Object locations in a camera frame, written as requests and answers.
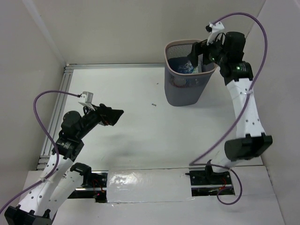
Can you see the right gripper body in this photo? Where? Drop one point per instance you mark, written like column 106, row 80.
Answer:
column 216, row 49

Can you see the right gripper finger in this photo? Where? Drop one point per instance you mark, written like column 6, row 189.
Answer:
column 206, row 58
column 197, row 49

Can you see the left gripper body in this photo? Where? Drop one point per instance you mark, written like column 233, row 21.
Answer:
column 103, row 114

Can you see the clear bottle blue label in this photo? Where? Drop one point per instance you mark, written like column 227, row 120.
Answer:
column 185, row 67

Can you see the clear bottle green white label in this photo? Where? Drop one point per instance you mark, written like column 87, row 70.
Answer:
column 198, row 69

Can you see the clear bottle red cap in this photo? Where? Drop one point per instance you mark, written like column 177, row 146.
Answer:
column 180, row 83

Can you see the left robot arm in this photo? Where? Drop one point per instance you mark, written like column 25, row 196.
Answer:
column 62, row 175

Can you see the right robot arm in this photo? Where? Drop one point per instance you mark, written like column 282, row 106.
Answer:
column 251, row 140

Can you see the grey mesh waste bin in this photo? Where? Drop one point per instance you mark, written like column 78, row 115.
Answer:
column 175, row 52

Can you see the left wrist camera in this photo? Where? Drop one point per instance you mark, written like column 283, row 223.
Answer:
column 85, row 99

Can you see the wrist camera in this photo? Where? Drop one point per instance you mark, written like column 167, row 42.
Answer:
column 214, row 29
column 85, row 99

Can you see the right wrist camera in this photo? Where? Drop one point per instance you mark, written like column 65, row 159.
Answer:
column 214, row 29

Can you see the aluminium rail frame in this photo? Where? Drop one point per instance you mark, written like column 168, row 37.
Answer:
column 61, row 101

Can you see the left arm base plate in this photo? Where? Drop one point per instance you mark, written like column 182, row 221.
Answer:
column 95, row 189

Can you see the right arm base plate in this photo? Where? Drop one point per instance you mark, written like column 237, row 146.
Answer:
column 203, row 184

